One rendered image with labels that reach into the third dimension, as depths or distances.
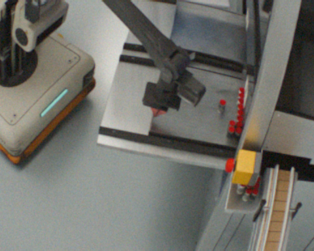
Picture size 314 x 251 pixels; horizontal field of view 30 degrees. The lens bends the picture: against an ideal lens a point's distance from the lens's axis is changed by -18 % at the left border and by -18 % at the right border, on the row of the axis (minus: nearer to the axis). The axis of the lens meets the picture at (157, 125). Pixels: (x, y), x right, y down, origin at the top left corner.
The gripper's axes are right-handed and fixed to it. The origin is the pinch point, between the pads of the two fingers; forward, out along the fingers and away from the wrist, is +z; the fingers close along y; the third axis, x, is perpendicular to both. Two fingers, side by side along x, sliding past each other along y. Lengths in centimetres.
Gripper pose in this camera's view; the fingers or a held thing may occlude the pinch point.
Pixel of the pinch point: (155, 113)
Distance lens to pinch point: 203.2
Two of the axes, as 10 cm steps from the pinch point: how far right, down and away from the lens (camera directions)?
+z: -2.4, 5.4, 8.1
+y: 9.6, 2.7, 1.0
